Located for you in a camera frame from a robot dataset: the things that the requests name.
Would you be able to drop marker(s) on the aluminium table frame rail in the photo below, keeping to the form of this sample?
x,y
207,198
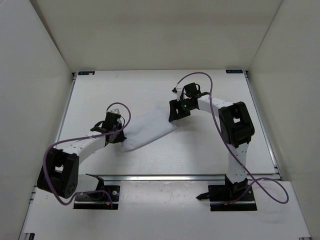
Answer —
x,y
194,151

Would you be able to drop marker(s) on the left corner label sticker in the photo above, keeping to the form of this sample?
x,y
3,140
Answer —
x,y
86,73

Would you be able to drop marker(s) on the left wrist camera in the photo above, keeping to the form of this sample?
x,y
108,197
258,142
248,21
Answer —
x,y
113,111

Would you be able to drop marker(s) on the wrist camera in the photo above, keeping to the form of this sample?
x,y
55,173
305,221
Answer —
x,y
188,90
113,111

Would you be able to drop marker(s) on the right corner label sticker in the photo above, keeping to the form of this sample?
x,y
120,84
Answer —
x,y
233,71

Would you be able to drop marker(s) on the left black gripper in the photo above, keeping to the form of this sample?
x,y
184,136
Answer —
x,y
120,138

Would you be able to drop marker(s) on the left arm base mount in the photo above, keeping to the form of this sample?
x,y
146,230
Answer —
x,y
106,195

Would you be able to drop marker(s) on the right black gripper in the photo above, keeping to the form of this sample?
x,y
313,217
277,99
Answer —
x,y
174,105

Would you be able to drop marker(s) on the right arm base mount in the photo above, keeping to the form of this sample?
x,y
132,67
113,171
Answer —
x,y
230,197

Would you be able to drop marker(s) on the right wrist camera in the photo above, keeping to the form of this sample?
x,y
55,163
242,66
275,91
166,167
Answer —
x,y
188,90

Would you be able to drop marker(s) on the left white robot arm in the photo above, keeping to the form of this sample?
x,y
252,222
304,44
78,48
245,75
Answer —
x,y
62,165

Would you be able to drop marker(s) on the white skirt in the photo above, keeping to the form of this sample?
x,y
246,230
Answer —
x,y
146,128

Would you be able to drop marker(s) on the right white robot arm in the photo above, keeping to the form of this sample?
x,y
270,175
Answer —
x,y
235,124

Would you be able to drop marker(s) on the corner label sticker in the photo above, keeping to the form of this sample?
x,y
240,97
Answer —
x,y
86,73
233,71

